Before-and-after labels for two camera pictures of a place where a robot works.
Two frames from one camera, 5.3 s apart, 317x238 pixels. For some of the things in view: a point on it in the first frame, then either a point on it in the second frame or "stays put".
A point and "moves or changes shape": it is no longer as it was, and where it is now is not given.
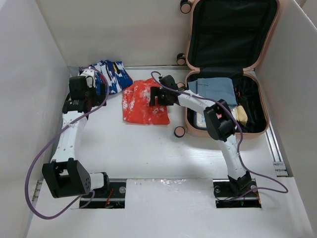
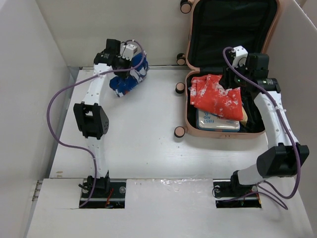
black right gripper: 156,91 -> 227,81
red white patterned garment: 136,104 -> 207,93
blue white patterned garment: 113,75 moves or changes shape
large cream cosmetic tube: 241,115 stays put
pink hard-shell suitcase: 227,40 stays put
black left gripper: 98,99 -> 124,74
